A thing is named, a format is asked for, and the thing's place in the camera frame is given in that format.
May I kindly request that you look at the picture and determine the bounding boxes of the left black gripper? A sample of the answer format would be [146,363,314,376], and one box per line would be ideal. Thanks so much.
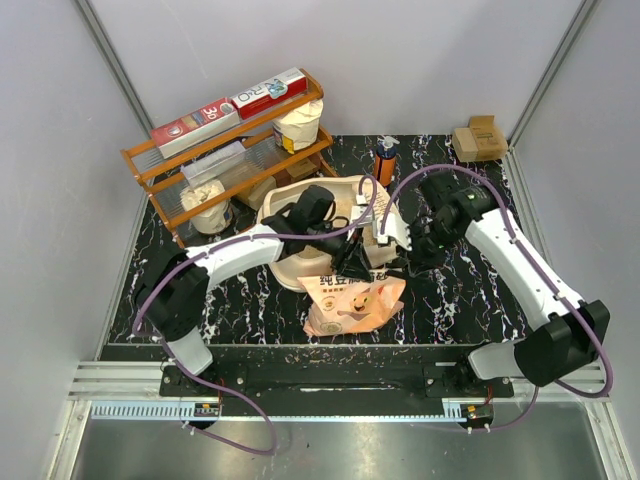
[307,222,373,283]

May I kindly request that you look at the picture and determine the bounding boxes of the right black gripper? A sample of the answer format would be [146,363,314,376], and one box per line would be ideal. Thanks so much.
[395,217,460,273]

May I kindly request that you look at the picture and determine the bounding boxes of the pink cat litter bag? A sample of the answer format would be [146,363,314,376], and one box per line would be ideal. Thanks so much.
[298,270,406,337]

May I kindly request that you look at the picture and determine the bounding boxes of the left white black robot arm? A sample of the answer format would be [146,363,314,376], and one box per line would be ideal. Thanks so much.
[133,184,374,396]

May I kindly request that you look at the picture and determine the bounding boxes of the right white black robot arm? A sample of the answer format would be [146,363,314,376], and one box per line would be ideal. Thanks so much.
[378,171,610,396]

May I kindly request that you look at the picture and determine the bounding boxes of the beige plastic litter box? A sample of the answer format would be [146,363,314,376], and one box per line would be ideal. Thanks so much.
[257,175,397,293]

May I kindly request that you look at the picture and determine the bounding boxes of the brown box under shelf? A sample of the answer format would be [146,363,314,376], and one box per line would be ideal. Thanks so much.
[235,176,277,211]

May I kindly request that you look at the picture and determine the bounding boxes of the brown cardboard box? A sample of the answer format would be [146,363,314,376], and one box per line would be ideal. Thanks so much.
[452,115,508,163]

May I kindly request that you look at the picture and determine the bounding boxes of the clear plastic box on shelf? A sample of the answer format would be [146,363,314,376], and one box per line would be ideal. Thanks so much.
[181,141,246,188]

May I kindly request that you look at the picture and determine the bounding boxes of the red white box right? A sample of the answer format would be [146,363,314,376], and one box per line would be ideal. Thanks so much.
[230,68,307,120]

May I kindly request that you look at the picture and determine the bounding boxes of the red white box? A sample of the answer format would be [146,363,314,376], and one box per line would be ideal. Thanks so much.
[151,97,241,159]
[230,68,307,120]

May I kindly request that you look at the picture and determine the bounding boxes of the red white box left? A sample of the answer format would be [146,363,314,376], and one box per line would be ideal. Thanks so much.
[151,97,241,159]

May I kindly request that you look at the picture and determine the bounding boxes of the orange pump bottle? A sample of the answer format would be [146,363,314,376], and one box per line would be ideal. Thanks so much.
[374,135,399,187]

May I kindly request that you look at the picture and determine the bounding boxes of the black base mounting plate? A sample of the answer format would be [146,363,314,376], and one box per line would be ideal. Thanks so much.
[158,343,516,416]

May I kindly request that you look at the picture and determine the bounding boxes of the white paper bag upper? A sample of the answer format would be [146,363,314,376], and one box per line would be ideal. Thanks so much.
[272,99,324,154]

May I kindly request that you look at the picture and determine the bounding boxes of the white paper bag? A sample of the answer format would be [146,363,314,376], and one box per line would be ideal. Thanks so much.
[179,178,235,235]
[272,99,324,154]

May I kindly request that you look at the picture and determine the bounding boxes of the white paper bag lower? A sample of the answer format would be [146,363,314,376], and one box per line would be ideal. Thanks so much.
[179,178,235,235]

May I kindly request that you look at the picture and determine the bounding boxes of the orange wooden shelf rack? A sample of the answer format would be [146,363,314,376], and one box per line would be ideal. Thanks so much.
[122,68,335,245]

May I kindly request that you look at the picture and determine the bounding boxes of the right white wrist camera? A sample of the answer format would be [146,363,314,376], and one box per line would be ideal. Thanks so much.
[374,213,412,251]

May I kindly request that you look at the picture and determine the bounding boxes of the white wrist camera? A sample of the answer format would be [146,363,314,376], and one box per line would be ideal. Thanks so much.
[374,213,412,251]
[350,194,375,228]

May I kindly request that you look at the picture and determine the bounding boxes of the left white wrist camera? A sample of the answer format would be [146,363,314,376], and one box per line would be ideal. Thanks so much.
[350,194,375,228]

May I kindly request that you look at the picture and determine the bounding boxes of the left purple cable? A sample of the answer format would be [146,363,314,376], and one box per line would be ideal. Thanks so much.
[132,174,379,455]

